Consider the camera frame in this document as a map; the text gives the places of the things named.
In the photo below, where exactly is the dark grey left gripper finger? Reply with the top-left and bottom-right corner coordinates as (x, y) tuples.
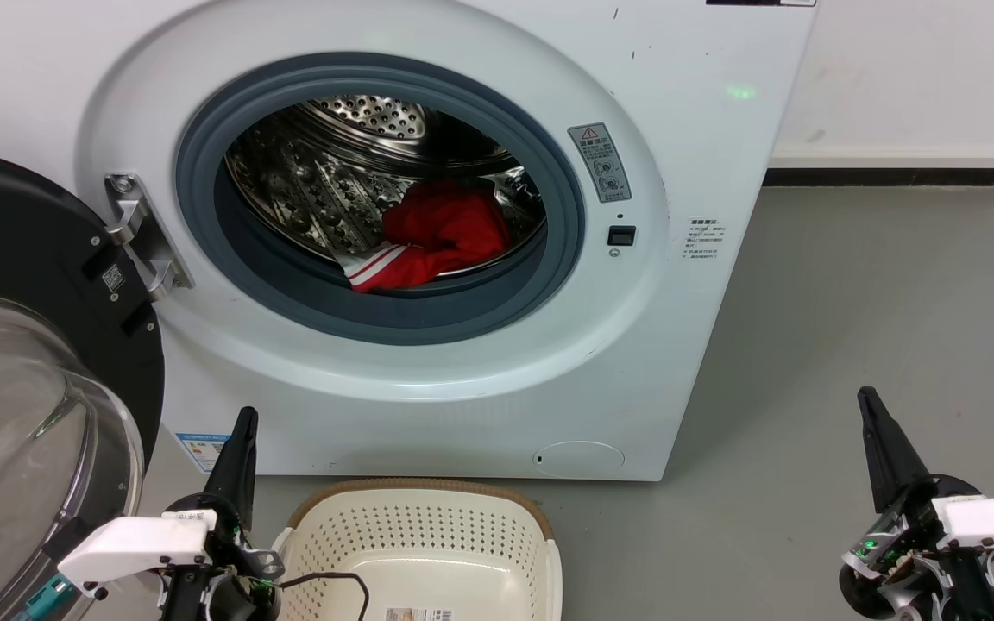
(204, 407), (258, 529)

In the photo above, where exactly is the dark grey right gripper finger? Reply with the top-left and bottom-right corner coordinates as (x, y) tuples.
(858, 386), (934, 514)

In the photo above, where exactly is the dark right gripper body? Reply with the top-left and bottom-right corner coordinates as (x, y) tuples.
(838, 476), (994, 621)

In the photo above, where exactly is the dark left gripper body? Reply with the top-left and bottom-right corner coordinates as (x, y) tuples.
(160, 492), (284, 621)

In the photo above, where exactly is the red garment with white stripes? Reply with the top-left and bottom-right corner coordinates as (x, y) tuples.
(343, 179), (511, 294)

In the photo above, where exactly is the cream plastic laundry basket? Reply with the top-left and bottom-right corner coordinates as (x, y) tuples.
(271, 477), (563, 621)

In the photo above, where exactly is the stainless steel washing machine drum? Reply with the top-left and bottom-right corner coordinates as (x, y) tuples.
(225, 95), (547, 279)

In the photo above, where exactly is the black round washer door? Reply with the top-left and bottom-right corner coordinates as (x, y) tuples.
(0, 147), (166, 621)

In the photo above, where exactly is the blue energy label sticker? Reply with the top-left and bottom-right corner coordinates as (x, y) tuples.
(176, 433), (232, 474)

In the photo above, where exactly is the silver metal door hinge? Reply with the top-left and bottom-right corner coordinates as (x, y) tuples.
(104, 172), (196, 303)

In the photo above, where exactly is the white front-load washing machine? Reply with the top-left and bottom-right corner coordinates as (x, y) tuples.
(0, 0), (819, 482)

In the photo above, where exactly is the grey rubber door gasket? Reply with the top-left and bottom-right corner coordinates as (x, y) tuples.
(175, 52), (586, 346)

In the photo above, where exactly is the white text sticker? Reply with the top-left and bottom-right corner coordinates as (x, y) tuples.
(685, 216), (729, 262)

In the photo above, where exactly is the white and black baseboard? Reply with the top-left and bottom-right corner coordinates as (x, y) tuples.
(763, 142), (994, 187)

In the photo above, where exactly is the round white filter cover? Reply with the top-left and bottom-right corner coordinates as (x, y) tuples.
(533, 441), (626, 478)

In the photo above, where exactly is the grey warning label sticker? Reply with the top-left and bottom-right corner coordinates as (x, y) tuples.
(568, 122), (633, 204)

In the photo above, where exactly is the thin black cable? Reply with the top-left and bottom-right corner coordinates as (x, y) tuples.
(277, 572), (370, 621)

